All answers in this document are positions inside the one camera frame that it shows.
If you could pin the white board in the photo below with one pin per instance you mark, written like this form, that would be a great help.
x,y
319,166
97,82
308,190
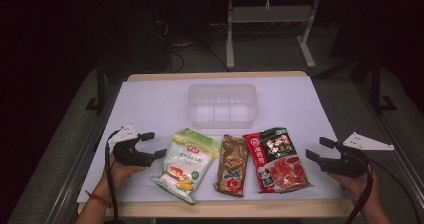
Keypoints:
x,y
160,110

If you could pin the brown packet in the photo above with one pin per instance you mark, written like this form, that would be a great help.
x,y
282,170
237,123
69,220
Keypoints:
x,y
233,165

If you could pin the black floor stand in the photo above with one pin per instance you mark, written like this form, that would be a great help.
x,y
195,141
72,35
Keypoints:
x,y
100,90
378,87

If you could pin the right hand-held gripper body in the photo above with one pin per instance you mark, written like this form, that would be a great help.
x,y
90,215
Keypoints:
x,y
350,160

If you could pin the clear plastic container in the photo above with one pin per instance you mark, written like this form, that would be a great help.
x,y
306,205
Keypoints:
x,y
221,105

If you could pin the person's left hand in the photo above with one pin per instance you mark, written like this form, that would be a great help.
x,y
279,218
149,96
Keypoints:
x,y
120,174

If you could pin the aluminium rail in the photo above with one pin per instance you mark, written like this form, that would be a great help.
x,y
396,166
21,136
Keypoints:
x,y
393,137
83,157

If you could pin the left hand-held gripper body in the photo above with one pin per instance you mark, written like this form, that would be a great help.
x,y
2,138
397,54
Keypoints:
x,y
131,155

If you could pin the person's right hand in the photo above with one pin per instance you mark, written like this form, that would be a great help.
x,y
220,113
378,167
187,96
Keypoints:
x,y
356,187

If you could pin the grey metal desk frame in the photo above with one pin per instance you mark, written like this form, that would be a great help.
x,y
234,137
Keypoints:
x,y
266,15

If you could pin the white and green packet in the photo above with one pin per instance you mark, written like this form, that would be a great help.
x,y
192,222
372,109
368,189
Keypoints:
x,y
186,165

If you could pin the red and black packet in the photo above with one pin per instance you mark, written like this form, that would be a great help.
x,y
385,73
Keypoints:
x,y
276,160

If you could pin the wooden table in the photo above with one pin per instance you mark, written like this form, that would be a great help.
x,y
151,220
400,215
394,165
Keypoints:
x,y
216,210

